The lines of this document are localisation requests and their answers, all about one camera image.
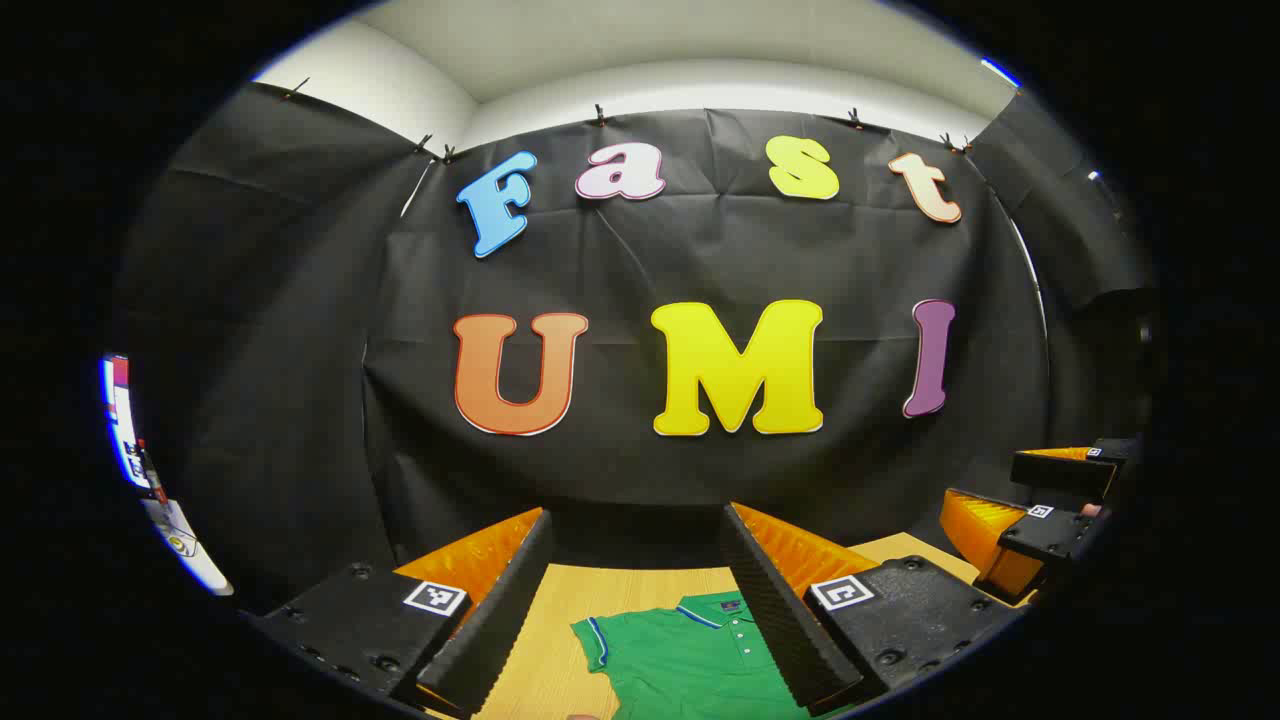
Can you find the white printed banner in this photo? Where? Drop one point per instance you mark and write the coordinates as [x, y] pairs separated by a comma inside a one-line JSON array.
[[125, 420]]

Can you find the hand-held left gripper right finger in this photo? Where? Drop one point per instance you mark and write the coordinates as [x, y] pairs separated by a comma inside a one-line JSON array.
[[775, 620]]

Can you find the black backdrop cloth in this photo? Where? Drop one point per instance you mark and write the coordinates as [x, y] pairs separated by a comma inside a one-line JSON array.
[[700, 250]]

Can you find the row of black cloth clips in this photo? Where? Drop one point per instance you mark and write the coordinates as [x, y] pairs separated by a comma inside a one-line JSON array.
[[600, 116]]

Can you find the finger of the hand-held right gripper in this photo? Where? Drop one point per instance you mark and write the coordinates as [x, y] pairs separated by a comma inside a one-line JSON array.
[[1060, 535], [1060, 475]]

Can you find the green T-shirt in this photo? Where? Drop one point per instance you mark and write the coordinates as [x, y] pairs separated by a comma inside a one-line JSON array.
[[680, 670]]

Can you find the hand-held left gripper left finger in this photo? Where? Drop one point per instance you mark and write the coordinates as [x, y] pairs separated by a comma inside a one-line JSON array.
[[500, 620]]

